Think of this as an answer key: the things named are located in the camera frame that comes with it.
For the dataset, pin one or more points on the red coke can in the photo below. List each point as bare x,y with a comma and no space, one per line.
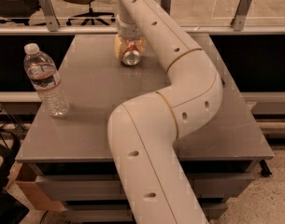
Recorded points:
131,55

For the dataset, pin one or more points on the grey drawer cabinet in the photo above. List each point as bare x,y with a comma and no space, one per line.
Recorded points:
96,84

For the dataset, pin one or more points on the cardboard box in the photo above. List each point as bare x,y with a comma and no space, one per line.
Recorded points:
25,179

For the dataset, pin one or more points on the metal bracket post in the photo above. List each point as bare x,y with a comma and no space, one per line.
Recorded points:
49,14
166,5
238,21

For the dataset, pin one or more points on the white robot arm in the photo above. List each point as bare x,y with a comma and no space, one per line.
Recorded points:
142,131

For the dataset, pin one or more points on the lower grey drawer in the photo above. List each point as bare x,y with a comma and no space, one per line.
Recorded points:
99,211

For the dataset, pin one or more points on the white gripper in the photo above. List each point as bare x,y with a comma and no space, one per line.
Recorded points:
128,32

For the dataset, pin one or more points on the horizontal metal rail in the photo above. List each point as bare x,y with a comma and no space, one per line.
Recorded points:
85,30

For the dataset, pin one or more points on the left metal bracket post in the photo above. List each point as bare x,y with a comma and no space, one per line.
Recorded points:
49,14

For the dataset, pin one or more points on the upper grey drawer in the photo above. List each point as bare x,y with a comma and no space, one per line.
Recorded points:
108,187

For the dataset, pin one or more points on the middle metal bracket post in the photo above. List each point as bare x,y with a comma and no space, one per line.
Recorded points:
166,5

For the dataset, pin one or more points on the clear plastic water bottle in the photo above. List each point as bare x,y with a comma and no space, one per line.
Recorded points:
45,78

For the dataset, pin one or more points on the right metal bracket post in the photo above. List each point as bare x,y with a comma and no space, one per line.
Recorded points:
238,21

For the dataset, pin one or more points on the black office chair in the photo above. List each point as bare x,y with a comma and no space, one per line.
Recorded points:
18,11

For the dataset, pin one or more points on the grey drawer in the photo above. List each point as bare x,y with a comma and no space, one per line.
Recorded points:
108,187
99,211

